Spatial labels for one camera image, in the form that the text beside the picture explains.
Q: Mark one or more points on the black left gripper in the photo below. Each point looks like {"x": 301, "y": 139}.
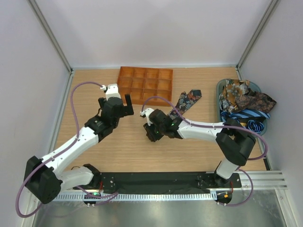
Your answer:
{"x": 127, "y": 110}

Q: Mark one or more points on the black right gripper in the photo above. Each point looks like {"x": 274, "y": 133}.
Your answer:
{"x": 152, "y": 135}

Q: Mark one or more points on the navy floral tie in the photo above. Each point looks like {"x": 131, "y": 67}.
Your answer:
{"x": 187, "y": 100}

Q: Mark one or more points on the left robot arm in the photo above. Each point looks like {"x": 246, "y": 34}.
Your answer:
{"x": 45, "y": 177}

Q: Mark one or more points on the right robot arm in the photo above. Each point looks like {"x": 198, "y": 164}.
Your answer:
{"x": 236, "y": 145}

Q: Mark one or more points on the orange compartment tray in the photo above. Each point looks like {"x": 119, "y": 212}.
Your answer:
{"x": 142, "y": 83}

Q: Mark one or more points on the mustard floral tie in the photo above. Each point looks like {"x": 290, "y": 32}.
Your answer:
{"x": 232, "y": 89}

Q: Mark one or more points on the blue striped tie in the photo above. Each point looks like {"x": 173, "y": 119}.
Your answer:
{"x": 248, "y": 118}

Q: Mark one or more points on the dark brown paisley tie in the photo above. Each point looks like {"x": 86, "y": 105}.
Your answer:
{"x": 255, "y": 101}

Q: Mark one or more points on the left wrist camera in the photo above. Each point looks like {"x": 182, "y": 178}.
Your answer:
{"x": 111, "y": 91}

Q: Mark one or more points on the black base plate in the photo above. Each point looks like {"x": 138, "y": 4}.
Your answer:
{"x": 169, "y": 183}

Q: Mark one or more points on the white slotted cable duct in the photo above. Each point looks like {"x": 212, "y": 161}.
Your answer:
{"x": 80, "y": 196}

